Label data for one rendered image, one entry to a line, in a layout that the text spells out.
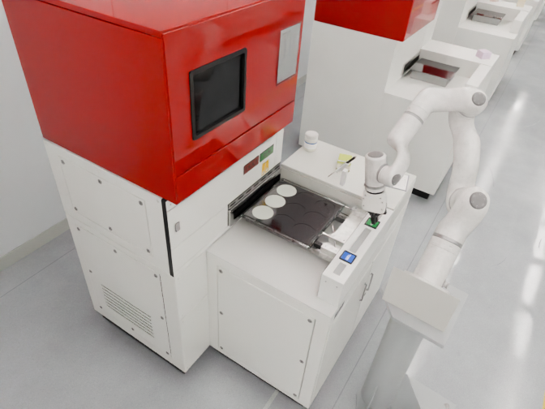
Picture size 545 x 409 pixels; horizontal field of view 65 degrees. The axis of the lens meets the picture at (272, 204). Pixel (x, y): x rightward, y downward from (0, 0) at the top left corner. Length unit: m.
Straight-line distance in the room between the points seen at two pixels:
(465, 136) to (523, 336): 1.65
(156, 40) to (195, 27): 0.14
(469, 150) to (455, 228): 0.31
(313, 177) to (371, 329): 1.09
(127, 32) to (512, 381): 2.60
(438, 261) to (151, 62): 1.25
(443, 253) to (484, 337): 1.32
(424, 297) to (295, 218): 0.66
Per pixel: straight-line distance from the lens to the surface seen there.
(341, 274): 1.70
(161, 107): 1.36
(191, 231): 1.78
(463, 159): 1.87
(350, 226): 2.05
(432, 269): 1.79
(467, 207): 1.78
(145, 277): 2.02
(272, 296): 1.85
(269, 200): 2.09
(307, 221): 2.00
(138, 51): 1.35
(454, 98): 1.87
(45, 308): 2.98
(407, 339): 2.00
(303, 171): 2.20
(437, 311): 1.78
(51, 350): 2.78
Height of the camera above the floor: 2.19
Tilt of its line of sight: 39 degrees down
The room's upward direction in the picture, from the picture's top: 5 degrees clockwise
